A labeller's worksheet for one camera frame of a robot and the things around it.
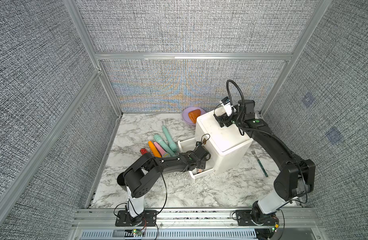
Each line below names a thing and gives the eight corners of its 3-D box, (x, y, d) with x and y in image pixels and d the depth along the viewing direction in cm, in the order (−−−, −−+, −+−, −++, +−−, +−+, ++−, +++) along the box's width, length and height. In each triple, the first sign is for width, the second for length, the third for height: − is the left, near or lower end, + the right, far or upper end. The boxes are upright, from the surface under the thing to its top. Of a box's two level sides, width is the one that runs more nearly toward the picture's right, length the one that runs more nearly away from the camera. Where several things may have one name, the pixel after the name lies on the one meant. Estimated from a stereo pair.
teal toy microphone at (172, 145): (173, 152, 100) (173, 149, 97) (162, 129, 112) (161, 126, 109) (177, 150, 100) (177, 148, 97) (165, 127, 113) (165, 124, 110)
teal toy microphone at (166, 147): (172, 158, 96) (172, 156, 94) (153, 139, 106) (152, 136, 103) (176, 155, 98) (175, 153, 95) (157, 136, 107) (156, 134, 105)
